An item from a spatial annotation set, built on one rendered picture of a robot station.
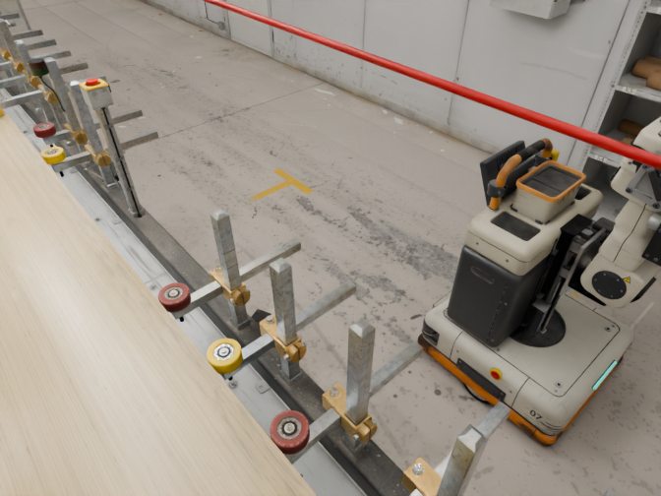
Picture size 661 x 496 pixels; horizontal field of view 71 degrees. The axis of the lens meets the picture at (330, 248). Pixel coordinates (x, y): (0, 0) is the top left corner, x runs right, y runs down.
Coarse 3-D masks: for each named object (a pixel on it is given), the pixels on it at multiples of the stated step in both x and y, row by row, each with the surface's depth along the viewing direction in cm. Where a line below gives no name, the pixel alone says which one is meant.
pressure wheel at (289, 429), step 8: (280, 416) 96; (288, 416) 96; (296, 416) 96; (304, 416) 96; (272, 424) 94; (280, 424) 95; (288, 424) 94; (296, 424) 95; (304, 424) 94; (272, 432) 93; (280, 432) 93; (288, 432) 93; (296, 432) 93; (304, 432) 93; (272, 440) 92; (280, 440) 92; (288, 440) 92; (296, 440) 92; (304, 440) 92; (280, 448) 92; (288, 448) 91; (296, 448) 92
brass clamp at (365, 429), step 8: (336, 384) 110; (328, 392) 109; (344, 392) 109; (328, 400) 107; (336, 400) 107; (344, 400) 107; (328, 408) 109; (336, 408) 105; (344, 408) 105; (344, 416) 104; (368, 416) 104; (344, 424) 105; (352, 424) 102; (360, 424) 102; (368, 424) 102; (376, 424) 105; (352, 432) 104; (360, 432) 102; (368, 432) 102; (360, 440) 102; (368, 440) 104
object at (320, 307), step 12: (336, 288) 130; (348, 288) 130; (324, 300) 127; (336, 300) 128; (300, 312) 124; (312, 312) 124; (324, 312) 127; (300, 324) 122; (264, 336) 118; (252, 348) 115; (264, 348) 116; (252, 360) 115
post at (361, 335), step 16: (352, 336) 85; (368, 336) 84; (352, 352) 88; (368, 352) 87; (352, 368) 91; (368, 368) 91; (352, 384) 94; (368, 384) 95; (352, 400) 98; (368, 400) 100; (352, 416) 102
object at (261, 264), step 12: (276, 252) 142; (288, 252) 144; (252, 264) 138; (264, 264) 139; (240, 276) 134; (252, 276) 138; (204, 288) 130; (216, 288) 130; (192, 300) 127; (204, 300) 129; (180, 312) 125
